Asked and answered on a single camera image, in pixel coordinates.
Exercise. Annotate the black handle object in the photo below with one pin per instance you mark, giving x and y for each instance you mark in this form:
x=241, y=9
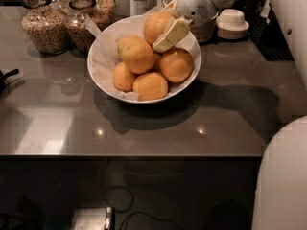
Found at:
x=7, y=78

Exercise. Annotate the silver box under table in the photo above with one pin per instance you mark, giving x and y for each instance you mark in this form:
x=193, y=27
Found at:
x=92, y=219

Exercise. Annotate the glass cereal jar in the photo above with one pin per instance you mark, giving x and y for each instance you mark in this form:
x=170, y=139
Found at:
x=107, y=4
x=75, y=22
x=44, y=26

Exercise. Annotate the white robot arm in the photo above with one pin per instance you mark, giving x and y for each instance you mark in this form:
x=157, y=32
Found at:
x=272, y=99

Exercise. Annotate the left glass cereal jar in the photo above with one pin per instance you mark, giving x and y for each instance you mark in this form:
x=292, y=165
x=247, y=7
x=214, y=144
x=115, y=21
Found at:
x=44, y=26

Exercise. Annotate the white ceramic bowl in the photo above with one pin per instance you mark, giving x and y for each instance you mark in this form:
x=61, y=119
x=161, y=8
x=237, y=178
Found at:
x=99, y=77

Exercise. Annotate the rear glass cereal jar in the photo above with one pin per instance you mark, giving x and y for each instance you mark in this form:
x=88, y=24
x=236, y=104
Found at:
x=107, y=4

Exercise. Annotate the middle glass cereal jar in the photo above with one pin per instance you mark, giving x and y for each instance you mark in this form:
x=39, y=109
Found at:
x=75, y=22

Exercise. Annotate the orange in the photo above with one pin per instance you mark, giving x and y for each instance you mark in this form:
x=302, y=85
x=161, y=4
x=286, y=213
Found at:
x=150, y=86
x=123, y=78
x=176, y=65
x=155, y=25
x=137, y=54

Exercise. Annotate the small stack paper bowls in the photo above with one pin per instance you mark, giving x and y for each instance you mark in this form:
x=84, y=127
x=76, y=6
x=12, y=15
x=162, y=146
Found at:
x=231, y=24

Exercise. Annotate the black rubber mat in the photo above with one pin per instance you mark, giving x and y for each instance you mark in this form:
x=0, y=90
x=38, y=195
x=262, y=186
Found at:
x=268, y=38

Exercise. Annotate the stack of paper bowls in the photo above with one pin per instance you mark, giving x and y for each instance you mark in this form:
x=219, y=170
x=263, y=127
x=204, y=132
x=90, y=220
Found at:
x=204, y=32

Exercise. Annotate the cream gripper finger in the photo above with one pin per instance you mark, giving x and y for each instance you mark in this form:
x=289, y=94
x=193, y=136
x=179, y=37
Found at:
x=171, y=8
x=175, y=31

